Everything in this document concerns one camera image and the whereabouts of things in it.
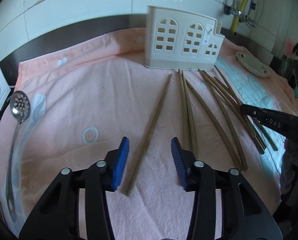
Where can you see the cream plastic utensil holder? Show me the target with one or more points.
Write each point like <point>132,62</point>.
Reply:
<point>182,40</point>

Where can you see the steel slotted ladle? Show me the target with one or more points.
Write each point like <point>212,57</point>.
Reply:
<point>20,109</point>

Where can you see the pink patterned towel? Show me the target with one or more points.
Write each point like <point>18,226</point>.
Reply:
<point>84,100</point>

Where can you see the white oval dish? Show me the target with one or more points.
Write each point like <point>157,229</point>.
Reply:
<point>253,65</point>

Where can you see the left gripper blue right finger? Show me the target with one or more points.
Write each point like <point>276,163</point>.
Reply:
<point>184,162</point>

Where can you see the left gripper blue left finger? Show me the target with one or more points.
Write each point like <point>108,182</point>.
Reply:
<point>115,165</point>

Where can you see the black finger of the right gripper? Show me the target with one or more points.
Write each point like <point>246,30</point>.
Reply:
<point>283,123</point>

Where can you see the steel water valve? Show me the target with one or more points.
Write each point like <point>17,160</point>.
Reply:
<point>242,17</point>

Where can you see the wooden chopstick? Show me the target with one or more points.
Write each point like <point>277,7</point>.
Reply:
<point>228,120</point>
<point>218,127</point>
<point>186,129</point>
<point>225,91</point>
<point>230,98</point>
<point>148,137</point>
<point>254,121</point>
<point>192,144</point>

